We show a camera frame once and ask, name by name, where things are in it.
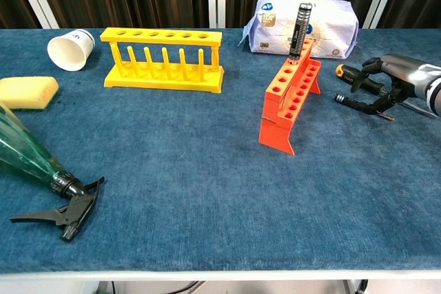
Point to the yellow sponge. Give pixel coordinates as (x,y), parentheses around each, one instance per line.
(27,91)

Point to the yellow test tube rack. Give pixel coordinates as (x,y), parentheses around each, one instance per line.
(162,82)

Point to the white tissue pack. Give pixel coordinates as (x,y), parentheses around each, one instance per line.
(330,29)

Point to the silver knurled precision screwdriver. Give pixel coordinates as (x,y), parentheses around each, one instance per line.
(299,32)

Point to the blue table cloth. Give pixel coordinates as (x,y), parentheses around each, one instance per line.
(189,170)

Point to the orange test tube rack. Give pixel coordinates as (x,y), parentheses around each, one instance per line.
(272,135)

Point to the grey metal table leg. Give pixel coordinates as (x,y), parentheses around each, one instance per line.
(355,288)

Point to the green spray bottle black trigger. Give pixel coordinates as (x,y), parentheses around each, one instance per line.
(20,156)

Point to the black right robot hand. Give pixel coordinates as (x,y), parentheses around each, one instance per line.
(406,73)

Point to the small black precision screwdriver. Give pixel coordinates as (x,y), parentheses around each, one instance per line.
(344,99)

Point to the white paper cup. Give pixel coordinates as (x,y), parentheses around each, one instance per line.
(67,53)

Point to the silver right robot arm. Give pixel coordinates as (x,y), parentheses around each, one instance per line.
(435,97)

